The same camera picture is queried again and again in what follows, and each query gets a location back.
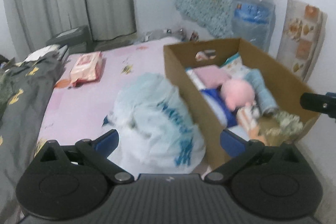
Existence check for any orange snack wrapper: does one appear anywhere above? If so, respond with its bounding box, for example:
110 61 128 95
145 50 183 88
54 79 71 89

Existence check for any blue checked towel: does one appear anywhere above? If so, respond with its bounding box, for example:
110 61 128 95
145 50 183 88
244 69 278 116

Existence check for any pink folded cloth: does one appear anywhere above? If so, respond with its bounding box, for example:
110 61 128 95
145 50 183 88
193 65 231 89

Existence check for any blue water jug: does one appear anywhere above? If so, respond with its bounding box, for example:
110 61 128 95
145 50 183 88
231 0 276 52

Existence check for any white blue plastic bag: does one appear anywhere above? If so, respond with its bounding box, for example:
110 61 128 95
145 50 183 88
103 73 206 176

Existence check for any dark grey storage box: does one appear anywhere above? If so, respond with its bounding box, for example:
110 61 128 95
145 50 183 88
46 25 95 54

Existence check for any yellow green candy wrapper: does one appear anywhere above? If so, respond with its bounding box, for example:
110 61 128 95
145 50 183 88
121 64 133 75

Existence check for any white blue paper pack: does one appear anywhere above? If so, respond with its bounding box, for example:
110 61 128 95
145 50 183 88
220 53 251 79

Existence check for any dark grey blanket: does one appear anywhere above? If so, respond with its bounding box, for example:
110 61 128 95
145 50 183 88
1 52 64 223

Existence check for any food picture poster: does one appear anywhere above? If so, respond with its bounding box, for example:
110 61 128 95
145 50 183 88
276 0 327 83

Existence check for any pink wet wipes pack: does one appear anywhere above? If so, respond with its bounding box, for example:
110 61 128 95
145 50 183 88
70 52 103 86

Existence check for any pink plush toy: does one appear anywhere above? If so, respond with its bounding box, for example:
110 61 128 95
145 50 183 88
220 79 255 111

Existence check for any green floral scrunchie cloth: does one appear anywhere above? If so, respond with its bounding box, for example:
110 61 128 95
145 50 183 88
265 111 303 139

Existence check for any brown cardboard box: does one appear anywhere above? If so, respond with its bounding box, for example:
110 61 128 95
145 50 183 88
163 39 319 169

